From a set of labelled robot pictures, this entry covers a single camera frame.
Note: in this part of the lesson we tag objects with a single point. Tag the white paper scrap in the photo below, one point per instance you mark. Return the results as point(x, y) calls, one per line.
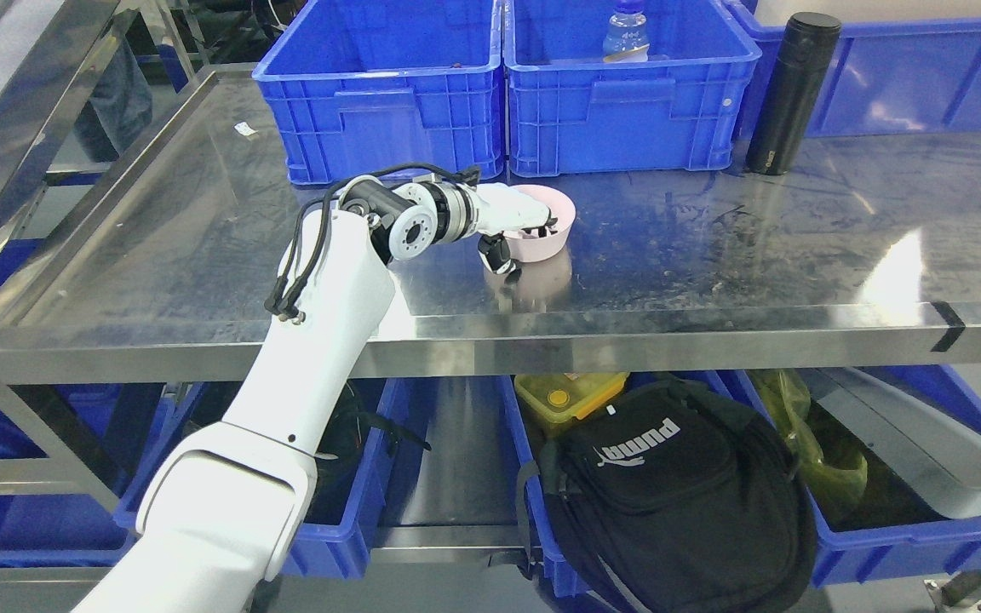
point(244, 129)

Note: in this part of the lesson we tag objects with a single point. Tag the steel side shelf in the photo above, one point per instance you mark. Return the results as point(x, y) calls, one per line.
point(52, 54)

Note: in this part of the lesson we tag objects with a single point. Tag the stainless steel table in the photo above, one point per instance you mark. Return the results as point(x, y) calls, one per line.
point(867, 253)

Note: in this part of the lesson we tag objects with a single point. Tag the blue crate lower left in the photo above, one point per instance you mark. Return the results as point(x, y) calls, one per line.
point(341, 551)

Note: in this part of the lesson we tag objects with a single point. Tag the blue crate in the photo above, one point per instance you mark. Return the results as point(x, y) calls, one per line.
point(897, 548)
point(341, 551)
point(355, 86)
point(900, 67)
point(569, 112)
point(539, 550)

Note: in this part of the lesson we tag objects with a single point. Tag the black thermos bottle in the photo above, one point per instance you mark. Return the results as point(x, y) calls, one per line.
point(802, 61)

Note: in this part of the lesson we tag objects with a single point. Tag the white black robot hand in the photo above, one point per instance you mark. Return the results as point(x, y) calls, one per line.
point(500, 209)

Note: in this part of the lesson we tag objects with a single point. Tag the yellow lunch box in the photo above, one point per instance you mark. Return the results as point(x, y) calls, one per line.
point(558, 401)

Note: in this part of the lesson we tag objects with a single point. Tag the blue crate top left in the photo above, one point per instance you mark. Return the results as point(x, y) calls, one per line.
point(355, 86)

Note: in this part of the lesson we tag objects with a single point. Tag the blue crate top right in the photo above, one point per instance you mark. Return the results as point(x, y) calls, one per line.
point(900, 67)

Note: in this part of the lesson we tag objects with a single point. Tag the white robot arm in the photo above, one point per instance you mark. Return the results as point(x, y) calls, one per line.
point(221, 513)

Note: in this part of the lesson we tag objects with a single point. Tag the black puma backpack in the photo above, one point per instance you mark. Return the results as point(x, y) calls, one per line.
point(675, 497)

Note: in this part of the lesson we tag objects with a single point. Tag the grey plastic lid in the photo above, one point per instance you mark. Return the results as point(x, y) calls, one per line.
point(938, 457)

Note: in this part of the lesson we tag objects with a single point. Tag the blue crate top middle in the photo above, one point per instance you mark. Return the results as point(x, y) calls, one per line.
point(569, 112)

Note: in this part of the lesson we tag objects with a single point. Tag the blue crate lower middle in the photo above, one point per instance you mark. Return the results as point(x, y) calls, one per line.
point(539, 550)

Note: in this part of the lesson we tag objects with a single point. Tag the clear plastic water bottle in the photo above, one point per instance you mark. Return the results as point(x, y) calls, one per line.
point(626, 39)

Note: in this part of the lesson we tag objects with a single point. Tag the blue crate lower right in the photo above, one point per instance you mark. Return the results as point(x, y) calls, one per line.
point(897, 548)

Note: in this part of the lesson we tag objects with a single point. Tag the yellow green plastic bag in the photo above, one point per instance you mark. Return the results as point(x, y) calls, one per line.
point(830, 458)

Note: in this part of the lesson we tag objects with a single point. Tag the pink plastic bowl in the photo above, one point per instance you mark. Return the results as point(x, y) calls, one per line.
point(548, 241)

